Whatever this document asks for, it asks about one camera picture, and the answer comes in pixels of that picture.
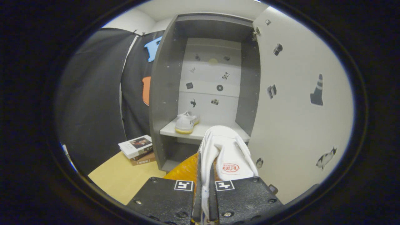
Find grey shoe cabinet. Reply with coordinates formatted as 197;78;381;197
149;12;262;173

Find brown book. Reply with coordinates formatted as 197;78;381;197
129;152;156;166

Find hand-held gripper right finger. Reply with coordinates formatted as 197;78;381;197
209;158;285;225

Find beige shoe cabinet door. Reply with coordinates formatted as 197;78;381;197
248;6;355;205

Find black backdrop cloth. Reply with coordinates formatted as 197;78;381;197
56;27;163;176

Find white book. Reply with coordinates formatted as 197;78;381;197
118;135;153;159

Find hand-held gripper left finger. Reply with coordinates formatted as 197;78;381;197
127;152;201;225

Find white shoe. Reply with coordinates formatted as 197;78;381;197
198;125;259;225
174;111;200;135

